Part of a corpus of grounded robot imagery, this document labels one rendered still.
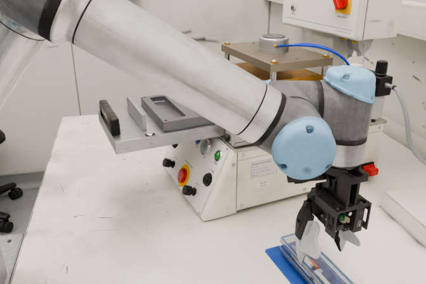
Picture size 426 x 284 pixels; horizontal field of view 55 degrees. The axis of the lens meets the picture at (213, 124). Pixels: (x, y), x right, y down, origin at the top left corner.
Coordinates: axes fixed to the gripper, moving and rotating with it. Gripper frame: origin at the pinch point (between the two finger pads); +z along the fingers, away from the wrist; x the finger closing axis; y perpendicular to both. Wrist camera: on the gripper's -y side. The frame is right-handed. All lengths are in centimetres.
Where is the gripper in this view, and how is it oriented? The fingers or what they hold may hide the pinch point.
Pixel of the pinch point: (319, 250)
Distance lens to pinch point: 83.3
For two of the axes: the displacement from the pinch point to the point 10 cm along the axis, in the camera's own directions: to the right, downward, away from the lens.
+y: 3.8, 3.5, -8.6
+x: 9.2, -1.4, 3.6
